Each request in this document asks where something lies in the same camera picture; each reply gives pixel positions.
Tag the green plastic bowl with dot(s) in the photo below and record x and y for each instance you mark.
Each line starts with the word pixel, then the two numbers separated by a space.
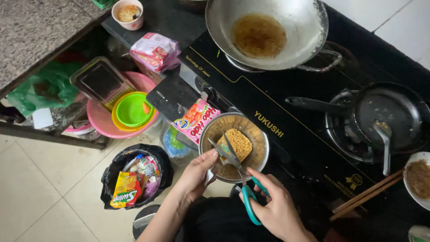
pixel 132 109

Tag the white paper card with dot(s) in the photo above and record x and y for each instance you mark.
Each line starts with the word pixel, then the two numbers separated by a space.
pixel 42 118

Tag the white paper noodle cup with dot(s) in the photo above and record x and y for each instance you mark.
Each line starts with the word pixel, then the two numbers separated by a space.
pixel 127 15

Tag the pink instant noodle wrapper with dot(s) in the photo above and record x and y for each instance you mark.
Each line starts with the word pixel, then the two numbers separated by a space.
pixel 195 121

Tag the black glass gas stove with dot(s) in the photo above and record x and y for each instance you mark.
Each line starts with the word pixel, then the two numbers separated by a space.
pixel 302 111

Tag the pink plastic basin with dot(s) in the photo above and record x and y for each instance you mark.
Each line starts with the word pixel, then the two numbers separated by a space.
pixel 100 117

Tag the green plastic item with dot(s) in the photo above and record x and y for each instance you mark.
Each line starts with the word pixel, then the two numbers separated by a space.
pixel 102 3

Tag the metal spatula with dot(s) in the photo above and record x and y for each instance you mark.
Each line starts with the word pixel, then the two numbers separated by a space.
pixel 385 141

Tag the black trash bin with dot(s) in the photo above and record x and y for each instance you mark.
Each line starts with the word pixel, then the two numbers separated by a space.
pixel 112 168

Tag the person's black clothing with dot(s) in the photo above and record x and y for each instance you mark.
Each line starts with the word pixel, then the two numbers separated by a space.
pixel 218 221

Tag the round metal bowl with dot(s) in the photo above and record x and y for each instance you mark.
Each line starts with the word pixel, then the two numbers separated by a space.
pixel 257 151

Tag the white bowl with brown food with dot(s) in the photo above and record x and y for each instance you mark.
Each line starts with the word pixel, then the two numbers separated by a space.
pixel 418 178

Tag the small orange piece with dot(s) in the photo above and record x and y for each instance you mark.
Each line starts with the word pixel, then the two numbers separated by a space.
pixel 146 108

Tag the pink white plastic packet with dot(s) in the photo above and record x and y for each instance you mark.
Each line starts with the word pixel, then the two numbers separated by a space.
pixel 154 52

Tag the green plastic bag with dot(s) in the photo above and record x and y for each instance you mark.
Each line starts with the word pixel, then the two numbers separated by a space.
pixel 50 85

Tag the small seasoning sachet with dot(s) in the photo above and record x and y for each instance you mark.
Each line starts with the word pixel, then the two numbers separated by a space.
pixel 224 155

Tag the pink white plastic lid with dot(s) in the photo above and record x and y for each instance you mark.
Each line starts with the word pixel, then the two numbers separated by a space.
pixel 79 129

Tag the black frying pan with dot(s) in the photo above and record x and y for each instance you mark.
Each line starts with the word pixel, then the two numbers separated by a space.
pixel 393 114

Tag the person's left hand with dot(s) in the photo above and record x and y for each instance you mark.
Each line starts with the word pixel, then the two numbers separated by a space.
pixel 191 179

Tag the yellow snack bag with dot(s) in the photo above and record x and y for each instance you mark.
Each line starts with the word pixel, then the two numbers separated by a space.
pixel 126 191

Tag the silver metal wok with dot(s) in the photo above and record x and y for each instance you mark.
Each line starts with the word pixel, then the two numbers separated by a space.
pixel 295 20

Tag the dry instant noodle block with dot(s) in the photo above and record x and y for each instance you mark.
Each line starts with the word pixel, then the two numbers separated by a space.
pixel 240 143

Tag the wooden chopstick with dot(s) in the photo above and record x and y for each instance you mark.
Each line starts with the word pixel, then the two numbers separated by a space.
pixel 366 193
pixel 364 201

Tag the round black stool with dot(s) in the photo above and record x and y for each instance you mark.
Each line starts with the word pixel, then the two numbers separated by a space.
pixel 142 218

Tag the granite counter shelf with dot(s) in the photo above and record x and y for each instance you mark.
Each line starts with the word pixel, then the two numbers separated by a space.
pixel 37 33

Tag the clear water jug blue cap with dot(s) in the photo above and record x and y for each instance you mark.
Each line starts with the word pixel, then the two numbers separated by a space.
pixel 174 144

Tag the white green packet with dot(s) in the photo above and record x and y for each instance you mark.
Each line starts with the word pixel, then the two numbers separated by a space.
pixel 420 234

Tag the person's right hand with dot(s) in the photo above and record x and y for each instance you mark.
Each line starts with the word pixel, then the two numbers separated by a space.
pixel 275 208

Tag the metal box grater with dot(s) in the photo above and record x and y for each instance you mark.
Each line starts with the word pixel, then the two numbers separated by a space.
pixel 99 80

